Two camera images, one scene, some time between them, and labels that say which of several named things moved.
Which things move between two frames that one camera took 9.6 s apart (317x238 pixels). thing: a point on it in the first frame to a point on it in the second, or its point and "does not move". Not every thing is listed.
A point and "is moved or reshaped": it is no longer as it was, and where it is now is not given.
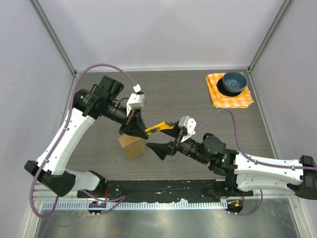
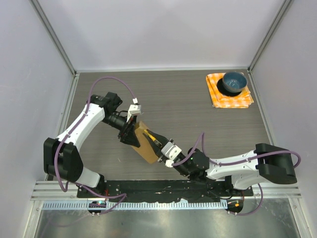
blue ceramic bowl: (234, 82) does not move
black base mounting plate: (164, 190) does not move
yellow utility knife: (166, 125) to (152, 138)
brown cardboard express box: (134, 147) is moved or reshaped
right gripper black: (171, 148) to (157, 149)
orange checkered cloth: (243, 100) does not move
